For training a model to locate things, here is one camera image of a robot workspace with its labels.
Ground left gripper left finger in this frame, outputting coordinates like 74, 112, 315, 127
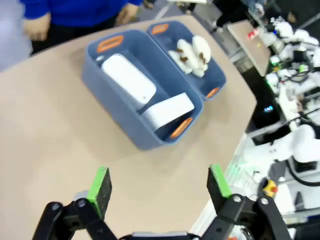
31, 166, 119, 240

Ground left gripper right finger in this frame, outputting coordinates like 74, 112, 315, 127
201, 164, 293, 240

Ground white boxy digital clock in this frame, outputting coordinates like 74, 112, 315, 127
140, 91, 196, 132

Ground white rounded digital clock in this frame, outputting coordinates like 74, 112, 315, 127
100, 53, 158, 110

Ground white plush toy brown patches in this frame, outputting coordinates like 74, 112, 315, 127
168, 38, 209, 78

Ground person's right forearm blue sleeve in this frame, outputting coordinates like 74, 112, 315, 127
19, 0, 52, 21

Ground person's right hand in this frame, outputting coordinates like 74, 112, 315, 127
23, 11, 53, 41

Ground person's left hand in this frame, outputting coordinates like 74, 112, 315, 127
115, 3, 140, 26

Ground yellow red emergency stop button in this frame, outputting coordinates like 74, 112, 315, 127
259, 178, 279, 199

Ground tan rectangular table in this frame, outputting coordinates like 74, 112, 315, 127
226, 19, 273, 77

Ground red white card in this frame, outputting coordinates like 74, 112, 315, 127
247, 27, 261, 41

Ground person in grey top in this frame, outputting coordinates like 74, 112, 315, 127
0, 0, 34, 73

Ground person in blue hoodie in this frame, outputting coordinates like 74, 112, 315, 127
19, 0, 151, 55

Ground blue basket orange handles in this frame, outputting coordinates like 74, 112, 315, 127
81, 29, 205, 151
146, 20, 228, 101

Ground white robot rig with cables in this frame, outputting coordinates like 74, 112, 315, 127
264, 16, 320, 121

